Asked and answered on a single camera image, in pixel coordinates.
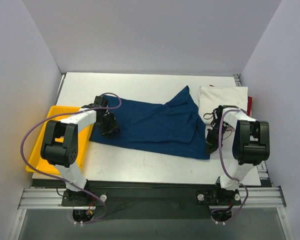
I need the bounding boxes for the blue t shirt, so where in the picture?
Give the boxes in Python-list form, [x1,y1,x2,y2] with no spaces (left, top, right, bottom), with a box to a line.
[89,86,210,161]

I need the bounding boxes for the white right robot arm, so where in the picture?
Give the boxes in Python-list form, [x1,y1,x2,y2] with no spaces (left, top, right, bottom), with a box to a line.
[205,105,270,204]

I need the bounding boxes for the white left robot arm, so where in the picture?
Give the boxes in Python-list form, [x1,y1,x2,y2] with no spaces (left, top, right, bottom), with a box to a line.
[40,93,122,206]

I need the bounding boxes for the yellow plastic tray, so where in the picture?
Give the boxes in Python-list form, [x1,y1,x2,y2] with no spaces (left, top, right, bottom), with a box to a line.
[28,105,93,175]

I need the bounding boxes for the white folded t shirt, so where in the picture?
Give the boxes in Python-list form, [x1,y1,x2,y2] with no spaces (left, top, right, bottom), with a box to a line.
[198,86,248,125]

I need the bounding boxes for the red folded t shirt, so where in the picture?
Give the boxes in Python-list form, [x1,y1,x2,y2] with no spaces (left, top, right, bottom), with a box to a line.
[247,96,253,116]

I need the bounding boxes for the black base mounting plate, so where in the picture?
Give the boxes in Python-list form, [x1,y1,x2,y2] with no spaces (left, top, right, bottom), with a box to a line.
[59,184,241,223]

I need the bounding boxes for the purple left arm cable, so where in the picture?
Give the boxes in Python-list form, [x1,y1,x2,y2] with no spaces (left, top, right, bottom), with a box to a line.
[19,92,123,223]

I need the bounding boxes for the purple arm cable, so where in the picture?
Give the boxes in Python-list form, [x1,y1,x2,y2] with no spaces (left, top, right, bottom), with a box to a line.
[19,92,123,223]
[209,107,250,222]

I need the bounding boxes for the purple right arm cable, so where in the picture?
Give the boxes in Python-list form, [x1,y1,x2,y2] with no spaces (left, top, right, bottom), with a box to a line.
[209,107,250,222]

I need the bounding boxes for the aluminium frame rail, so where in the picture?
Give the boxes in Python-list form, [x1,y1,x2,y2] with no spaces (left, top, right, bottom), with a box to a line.
[18,187,287,210]

